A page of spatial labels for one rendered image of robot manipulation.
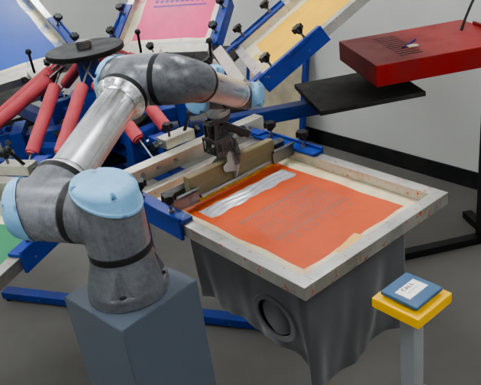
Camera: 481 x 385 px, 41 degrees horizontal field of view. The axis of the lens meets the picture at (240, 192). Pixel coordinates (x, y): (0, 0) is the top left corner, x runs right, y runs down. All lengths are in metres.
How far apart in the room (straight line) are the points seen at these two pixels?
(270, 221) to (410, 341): 0.54
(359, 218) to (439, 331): 1.20
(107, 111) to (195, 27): 1.96
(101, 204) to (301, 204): 0.95
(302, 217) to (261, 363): 1.09
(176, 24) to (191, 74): 1.93
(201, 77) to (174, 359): 0.61
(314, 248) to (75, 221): 0.78
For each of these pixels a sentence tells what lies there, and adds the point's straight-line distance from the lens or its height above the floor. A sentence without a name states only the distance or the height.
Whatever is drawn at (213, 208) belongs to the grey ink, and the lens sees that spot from 1.95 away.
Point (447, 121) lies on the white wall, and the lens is 3.99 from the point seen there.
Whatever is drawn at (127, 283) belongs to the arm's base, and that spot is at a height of 1.25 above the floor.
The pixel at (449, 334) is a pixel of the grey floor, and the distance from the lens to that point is 2.92.
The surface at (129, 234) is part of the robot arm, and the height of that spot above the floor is 1.34.
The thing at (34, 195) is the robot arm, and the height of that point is 1.41.
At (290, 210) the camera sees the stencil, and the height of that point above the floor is 0.96.
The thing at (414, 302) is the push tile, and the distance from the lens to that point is 1.49.
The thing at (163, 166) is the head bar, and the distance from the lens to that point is 2.16.
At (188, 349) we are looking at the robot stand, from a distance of 1.26.
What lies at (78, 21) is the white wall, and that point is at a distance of 6.32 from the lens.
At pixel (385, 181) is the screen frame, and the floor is 0.99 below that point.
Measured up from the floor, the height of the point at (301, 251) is 0.96.
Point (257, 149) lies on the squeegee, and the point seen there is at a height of 1.05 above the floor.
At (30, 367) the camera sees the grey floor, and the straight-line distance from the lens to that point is 3.12.
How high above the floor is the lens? 1.87
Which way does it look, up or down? 27 degrees down
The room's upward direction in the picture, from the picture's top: 8 degrees counter-clockwise
